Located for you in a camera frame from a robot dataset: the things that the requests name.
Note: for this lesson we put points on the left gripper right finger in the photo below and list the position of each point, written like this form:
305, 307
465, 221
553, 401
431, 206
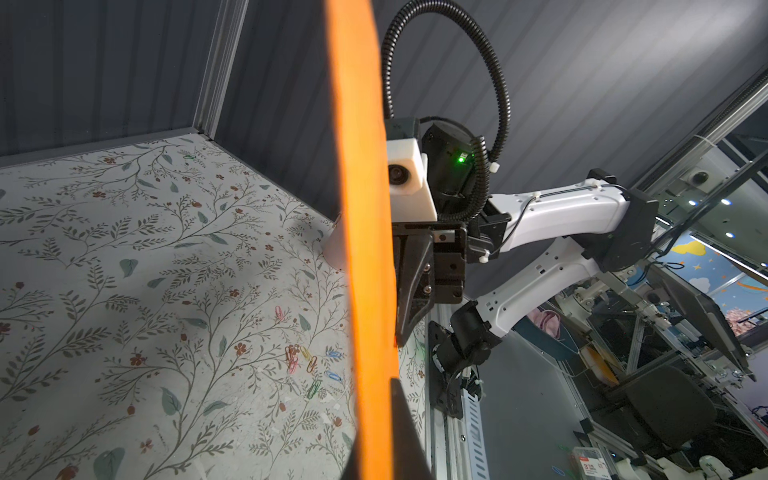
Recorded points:
409, 459

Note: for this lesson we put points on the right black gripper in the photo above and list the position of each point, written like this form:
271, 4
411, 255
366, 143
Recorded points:
431, 260

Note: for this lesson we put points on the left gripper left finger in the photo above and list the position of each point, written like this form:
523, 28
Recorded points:
351, 470

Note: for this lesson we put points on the orange paper sheet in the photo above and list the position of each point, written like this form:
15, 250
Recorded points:
361, 152

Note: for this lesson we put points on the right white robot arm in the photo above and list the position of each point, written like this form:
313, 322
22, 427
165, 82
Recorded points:
584, 229

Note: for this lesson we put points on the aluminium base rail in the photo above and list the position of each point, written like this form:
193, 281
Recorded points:
454, 447

